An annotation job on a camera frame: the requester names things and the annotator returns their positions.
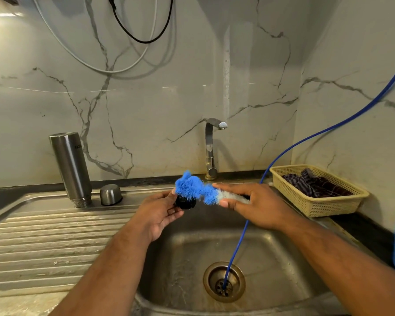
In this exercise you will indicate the person's left forearm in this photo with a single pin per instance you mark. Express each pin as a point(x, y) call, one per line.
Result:
point(108, 276)

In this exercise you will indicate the person's right hand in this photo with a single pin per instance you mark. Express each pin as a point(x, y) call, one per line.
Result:
point(263, 207)

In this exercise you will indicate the person's left hand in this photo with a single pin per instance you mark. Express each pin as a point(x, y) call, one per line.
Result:
point(151, 213)

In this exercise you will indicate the person's right thumb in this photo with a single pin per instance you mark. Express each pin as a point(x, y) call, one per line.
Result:
point(232, 204)

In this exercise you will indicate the person's right forearm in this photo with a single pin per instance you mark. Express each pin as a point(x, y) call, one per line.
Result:
point(349, 269)

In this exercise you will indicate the round metal sink drain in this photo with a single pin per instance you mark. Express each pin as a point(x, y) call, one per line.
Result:
point(214, 283)

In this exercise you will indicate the blue and white bottle brush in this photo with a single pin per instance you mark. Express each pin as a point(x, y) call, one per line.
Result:
point(192, 188)

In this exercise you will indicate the beige plastic basket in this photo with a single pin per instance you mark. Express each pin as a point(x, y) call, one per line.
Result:
point(322, 207)

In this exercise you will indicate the stainless steel sink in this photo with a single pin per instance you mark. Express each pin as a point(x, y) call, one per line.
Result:
point(52, 233)

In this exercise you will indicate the dark striped cloth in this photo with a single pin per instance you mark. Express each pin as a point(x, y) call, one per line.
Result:
point(316, 185)

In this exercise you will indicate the small black bottle lid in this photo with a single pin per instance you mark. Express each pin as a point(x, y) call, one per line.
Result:
point(185, 204)

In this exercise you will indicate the person's left thumb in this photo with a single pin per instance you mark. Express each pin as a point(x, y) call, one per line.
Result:
point(166, 195)

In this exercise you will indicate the stainless steel faucet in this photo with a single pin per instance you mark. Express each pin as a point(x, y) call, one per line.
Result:
point(210, 151)

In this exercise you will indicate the stainless steel bottle cap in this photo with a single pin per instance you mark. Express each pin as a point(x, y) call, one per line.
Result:
point(110, 195)

